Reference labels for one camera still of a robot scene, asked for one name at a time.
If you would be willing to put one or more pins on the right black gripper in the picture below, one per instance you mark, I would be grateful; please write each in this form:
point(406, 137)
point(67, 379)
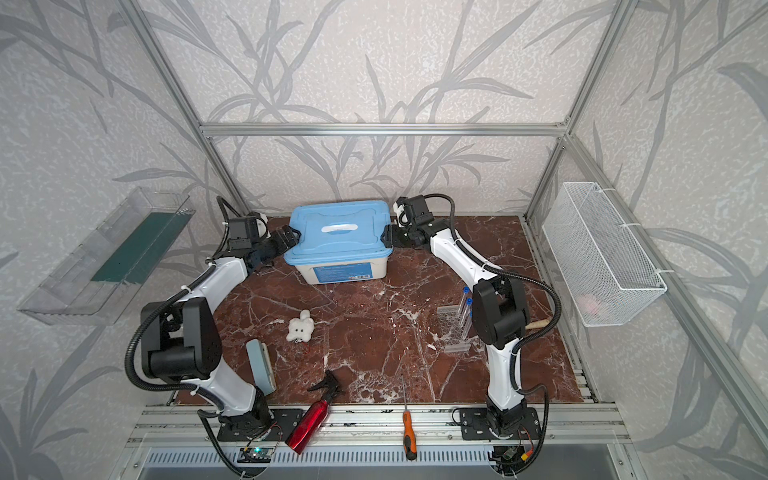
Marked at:
point(389, 234)

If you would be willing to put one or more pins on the blue plastic bin lid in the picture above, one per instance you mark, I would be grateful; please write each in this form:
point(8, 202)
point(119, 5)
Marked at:
point(339, 232)

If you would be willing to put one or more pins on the white plush toy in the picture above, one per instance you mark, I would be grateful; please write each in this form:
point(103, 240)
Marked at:
point(301, 328)

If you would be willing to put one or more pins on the orange handled screwdriver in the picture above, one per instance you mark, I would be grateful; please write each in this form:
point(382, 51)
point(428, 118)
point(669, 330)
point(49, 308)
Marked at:
point(409, 437)

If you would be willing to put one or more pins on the white wire mesh basket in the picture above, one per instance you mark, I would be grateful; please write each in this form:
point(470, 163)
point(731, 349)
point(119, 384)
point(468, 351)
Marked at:
point(597, 253)

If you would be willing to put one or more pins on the white plastic storage bin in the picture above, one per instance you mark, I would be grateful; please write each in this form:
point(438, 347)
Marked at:
point(341, 272)

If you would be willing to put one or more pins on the red spray bottle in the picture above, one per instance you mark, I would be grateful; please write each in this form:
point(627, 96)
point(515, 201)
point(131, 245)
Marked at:
point(316, 414)

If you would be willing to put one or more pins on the clear acrylic wall shelf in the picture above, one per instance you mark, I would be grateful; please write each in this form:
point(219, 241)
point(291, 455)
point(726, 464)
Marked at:
point(94, 284)

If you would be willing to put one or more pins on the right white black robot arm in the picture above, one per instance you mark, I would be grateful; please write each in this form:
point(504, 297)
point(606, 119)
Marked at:
point(499, 311)

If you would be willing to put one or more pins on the pink object in basket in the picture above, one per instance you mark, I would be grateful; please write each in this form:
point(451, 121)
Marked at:
point(590, 305)

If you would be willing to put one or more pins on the blue capped test tube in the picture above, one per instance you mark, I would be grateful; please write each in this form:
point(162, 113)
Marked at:
point(463, 300)
point(468, 312)

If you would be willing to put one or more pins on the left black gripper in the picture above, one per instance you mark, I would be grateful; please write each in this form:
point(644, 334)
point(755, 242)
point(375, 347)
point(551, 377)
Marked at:
point(288, 237)

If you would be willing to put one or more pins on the clear test tube rack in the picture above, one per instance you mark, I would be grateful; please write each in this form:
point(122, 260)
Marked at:
point(454, 324)

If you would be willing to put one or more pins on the green circuit board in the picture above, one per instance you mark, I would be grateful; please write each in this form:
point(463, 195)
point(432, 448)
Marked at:
point(255, 455)

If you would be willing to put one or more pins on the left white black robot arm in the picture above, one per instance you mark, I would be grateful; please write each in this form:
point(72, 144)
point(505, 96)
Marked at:
point(177, 346)

